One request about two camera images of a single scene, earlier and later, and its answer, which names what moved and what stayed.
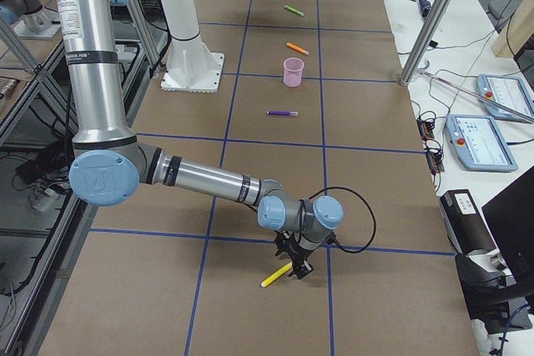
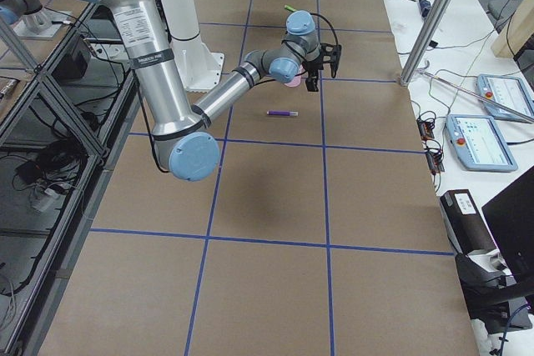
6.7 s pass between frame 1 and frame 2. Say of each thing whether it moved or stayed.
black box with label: stayed
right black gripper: moved
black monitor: stayed
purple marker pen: stayed
